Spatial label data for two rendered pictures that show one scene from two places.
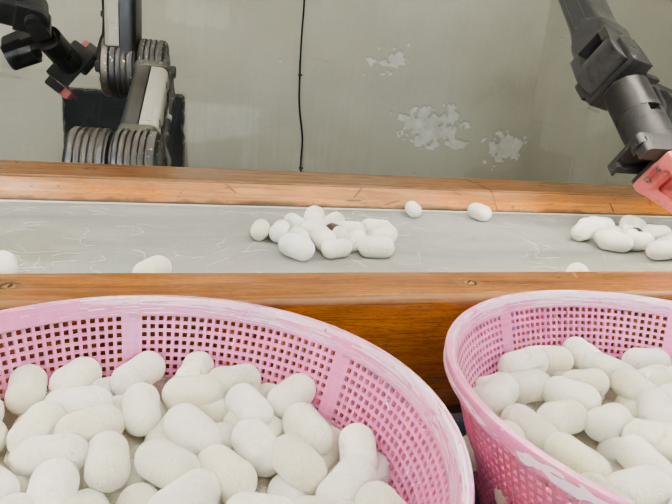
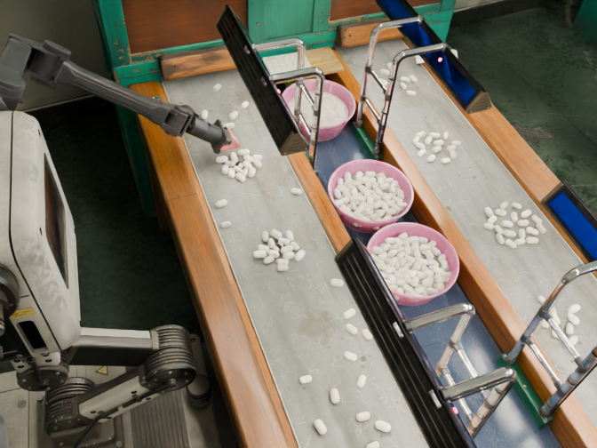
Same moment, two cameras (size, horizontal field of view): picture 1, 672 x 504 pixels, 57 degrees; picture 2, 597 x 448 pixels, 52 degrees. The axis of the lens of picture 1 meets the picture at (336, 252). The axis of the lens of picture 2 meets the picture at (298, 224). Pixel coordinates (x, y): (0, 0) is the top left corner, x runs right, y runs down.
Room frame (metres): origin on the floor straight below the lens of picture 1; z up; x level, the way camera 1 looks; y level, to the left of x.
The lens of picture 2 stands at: (0.69, 1.08, 2.16)
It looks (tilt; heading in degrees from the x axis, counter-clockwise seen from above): 50 degrees down; 261
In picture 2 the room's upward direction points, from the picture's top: 5 degrees clockwise
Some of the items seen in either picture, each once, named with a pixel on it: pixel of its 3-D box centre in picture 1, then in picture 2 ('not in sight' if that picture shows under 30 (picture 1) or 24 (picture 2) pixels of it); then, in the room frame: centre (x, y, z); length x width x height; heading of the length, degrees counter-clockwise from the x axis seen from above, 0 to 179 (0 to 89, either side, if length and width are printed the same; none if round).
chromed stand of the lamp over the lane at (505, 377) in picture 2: not in sight; (433, 395); (0.28, 0.54, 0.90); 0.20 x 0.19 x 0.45; 106
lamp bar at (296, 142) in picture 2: not in sight; (258, 72); (0.62, -0.38, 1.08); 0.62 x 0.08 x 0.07; 106
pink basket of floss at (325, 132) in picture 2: not in sight; (316, 112); (0.40, -0.62, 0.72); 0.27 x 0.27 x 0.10
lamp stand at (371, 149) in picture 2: not in sight; (397, 92); (0.16, -0.50, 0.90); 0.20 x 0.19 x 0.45; 106
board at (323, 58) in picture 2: not in sight; (296, 66); (0.46, -0.83, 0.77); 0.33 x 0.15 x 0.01; 16
